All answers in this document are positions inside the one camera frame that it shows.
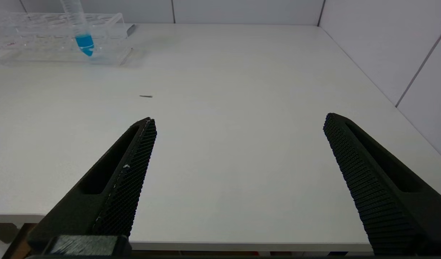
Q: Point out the clear acrylic test tube rack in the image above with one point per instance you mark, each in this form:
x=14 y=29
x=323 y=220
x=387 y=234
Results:
x=33 y=43

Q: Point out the test tube with blue pigment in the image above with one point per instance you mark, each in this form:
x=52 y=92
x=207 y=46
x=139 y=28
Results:
x=84 y=42

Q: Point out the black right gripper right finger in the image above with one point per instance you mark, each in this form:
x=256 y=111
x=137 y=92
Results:
x=386 y=194

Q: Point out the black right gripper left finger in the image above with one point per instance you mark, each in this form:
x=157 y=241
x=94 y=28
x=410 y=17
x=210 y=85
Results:
x=108 y=201

